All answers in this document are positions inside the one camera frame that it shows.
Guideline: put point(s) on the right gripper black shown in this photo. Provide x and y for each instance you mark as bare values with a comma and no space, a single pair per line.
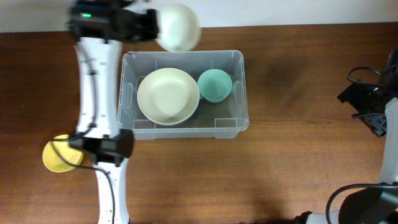
353,96

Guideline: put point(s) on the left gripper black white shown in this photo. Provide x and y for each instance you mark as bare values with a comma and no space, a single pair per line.
155,33

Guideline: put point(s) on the white small bowl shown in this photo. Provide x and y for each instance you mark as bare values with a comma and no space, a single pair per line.
179,29

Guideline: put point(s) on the large cream bowl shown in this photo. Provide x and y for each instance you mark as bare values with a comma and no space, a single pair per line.
168,96

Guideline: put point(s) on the mint green small bowl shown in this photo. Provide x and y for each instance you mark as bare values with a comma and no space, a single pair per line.
215,85

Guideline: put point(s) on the yellow small bowl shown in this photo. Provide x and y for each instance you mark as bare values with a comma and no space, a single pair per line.
54,163

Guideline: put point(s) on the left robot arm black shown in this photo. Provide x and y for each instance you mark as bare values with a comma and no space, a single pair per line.
98,132

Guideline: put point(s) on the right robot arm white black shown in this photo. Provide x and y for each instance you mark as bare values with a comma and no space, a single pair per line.
366,203

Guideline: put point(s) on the clear plastic storage container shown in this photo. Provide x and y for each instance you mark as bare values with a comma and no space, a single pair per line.
222,120

